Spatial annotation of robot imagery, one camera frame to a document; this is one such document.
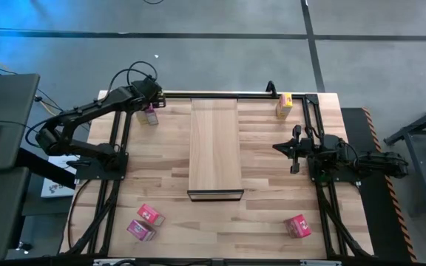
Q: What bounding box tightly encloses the black mat with hazard stripe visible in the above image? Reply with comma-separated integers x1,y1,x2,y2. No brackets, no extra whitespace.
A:
340,106,418,264

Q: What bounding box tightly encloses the yellow cereal box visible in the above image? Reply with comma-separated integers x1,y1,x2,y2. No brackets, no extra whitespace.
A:
275,92,294,120

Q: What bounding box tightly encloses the wooden shelf with black frame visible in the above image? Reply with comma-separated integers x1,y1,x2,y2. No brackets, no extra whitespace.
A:
186,97,245,202

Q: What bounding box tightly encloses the white printed box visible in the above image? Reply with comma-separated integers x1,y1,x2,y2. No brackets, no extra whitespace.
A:
41,154,81,200

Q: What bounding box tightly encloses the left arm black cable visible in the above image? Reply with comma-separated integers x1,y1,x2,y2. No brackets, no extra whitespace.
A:
107,61,158,103

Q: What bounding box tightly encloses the black table rail frame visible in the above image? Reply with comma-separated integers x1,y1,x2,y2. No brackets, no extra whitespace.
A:
59,90,375,266

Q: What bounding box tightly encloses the small red cereal box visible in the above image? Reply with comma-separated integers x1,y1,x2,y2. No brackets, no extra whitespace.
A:
283,214,313,239
136,202,166,227

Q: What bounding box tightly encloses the magenta cereal box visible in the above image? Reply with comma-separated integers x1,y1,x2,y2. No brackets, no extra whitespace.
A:
126,219,157,242

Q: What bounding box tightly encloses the purple cereal box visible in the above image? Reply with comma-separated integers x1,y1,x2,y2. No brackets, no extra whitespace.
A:
135,105,160,126

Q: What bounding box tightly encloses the dark metal cart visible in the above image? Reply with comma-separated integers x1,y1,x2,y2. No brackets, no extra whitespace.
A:
382,95,426,217

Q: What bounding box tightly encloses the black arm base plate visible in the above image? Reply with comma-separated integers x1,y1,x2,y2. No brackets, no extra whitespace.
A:
74,151,129,182
307,158,362,185

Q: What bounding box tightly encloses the black caster wheel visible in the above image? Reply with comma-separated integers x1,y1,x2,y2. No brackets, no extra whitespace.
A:
15,240,33,256

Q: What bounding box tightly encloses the silver bracket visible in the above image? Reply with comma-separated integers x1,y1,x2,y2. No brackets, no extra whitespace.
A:
92,258,136,266
300,259,342,266

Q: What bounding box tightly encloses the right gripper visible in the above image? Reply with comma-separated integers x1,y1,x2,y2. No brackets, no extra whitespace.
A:
272,124,325,174

